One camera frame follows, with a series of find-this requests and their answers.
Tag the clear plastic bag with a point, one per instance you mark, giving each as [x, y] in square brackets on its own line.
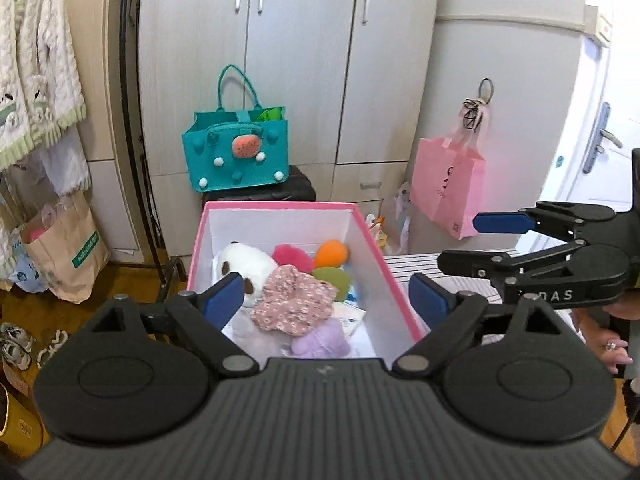
[402, 210]

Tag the black clothes rack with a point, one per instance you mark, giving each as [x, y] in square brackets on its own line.
[125, 35]

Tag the white door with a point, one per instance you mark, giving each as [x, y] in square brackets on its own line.
[620, 110]

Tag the blue printed plastic bag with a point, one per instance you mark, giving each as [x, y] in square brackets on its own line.
[27, 277]

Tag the pink gift bag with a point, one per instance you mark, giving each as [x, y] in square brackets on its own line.
[445, 185]

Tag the orange egg sponge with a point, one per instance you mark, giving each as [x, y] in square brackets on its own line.
[332, 254]

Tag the brown paper bag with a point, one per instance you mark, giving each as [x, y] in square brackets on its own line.
[65, 260]

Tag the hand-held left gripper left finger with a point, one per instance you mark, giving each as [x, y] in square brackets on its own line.
[225, 301]

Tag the teal felt handbag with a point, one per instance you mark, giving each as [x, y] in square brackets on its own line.
[225, 165]

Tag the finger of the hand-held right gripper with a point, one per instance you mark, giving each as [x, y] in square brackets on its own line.
[480, 265]
[500, 222]

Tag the orange printed plastic bag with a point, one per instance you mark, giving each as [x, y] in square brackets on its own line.
[378, 232]

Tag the beige wooden wardrobe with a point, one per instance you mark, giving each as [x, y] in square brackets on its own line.
[310, 60]

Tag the floral scrunchie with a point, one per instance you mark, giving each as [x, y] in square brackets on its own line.
[295, 300]

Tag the person's right hand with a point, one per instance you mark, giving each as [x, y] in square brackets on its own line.
[607, 342]

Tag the yellow cardboard box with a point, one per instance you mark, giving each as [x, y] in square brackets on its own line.
[20, 425]

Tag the white fleece pajama jacket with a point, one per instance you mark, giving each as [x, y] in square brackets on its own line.
[40, 60]

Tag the pink storage box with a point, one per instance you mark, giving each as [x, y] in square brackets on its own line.
[300, 225]

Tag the wet wipes pack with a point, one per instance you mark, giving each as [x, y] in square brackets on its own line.
[350, 317]

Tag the black suitcase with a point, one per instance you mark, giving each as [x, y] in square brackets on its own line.
[300, 190]

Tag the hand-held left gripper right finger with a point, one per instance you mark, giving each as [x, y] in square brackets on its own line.
[430, 301]

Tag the pink fluffy puff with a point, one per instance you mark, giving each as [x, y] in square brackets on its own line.
[292, 257]

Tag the purple plush toy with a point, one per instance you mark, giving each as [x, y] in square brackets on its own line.
[320, 340]

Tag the green sponge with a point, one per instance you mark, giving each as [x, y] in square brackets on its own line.
[335, 277]

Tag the beige wall box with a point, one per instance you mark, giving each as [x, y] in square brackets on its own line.
[597, 25]

